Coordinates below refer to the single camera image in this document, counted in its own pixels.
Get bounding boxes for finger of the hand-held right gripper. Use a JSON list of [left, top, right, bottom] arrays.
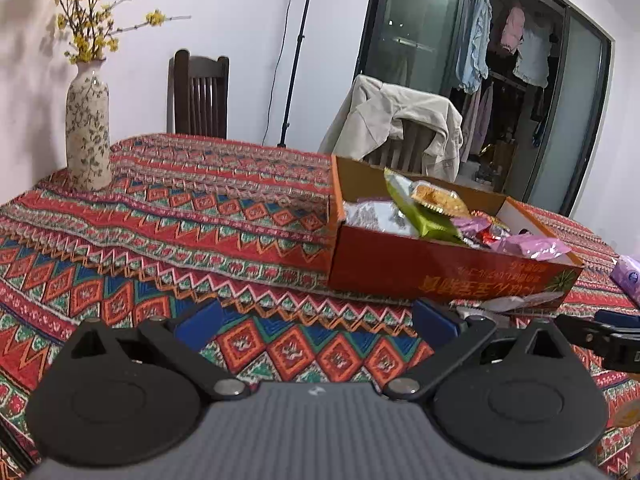
[[594, 309, 640, 328], [552, 316, 640, 373]]

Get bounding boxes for beige jacket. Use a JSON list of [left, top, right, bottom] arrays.
[[317, 74, 463, 183]]

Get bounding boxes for purple tissue pack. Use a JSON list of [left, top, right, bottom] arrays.
[[610, 255, 640, 308]]

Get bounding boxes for glass sliding door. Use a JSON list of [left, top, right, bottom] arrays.
[[357, 0, 615, 218]]

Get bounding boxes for floral ceramic vase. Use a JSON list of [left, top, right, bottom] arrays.
[[65, 59, 112, 192]]

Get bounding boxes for red cardboard box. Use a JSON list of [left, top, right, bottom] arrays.
[[327, 155, 585, 318]]

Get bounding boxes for black cable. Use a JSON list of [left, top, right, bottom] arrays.
[[262, 0, 303, 147]]

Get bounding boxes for patterned red tablecloth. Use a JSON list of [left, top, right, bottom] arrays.
[[0, 132, 640, 480]]

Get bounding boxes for dark wooden chair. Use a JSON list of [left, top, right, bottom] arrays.
[[167, 49, 231, 138]]

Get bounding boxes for black light stand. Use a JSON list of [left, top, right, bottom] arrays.
[[276, 0, 321, 148]]

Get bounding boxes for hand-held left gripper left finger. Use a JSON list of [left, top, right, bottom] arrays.
[[70, 301, 252, 403]]

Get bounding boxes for yellow flower branches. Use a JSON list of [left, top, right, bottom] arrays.
[[0, 0, 193, 66]]

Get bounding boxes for white silver snack packet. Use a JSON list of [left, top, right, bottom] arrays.
[[344, 200, 418, 237]]

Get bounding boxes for pale pink hanging garment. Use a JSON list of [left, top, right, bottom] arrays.
[[460, 82, 496, 161]]

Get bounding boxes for green snack packet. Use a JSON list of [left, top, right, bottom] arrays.
[[382, 167, 471, 241]]

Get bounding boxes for brown wooden chair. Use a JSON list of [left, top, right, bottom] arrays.
[[367, 120, 433, 173]]

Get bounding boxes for white hanging garment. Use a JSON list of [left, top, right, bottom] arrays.
[[515, 17, 553, 88]]

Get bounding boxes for red foil snack packet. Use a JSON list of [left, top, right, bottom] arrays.
[[462, 215, 511, 250]]

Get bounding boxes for light blue hanging garment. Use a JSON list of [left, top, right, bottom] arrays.
[[456, 0, 493, 95]]

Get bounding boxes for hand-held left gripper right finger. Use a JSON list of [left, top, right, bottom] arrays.
[[382, 297, 577, 403]]

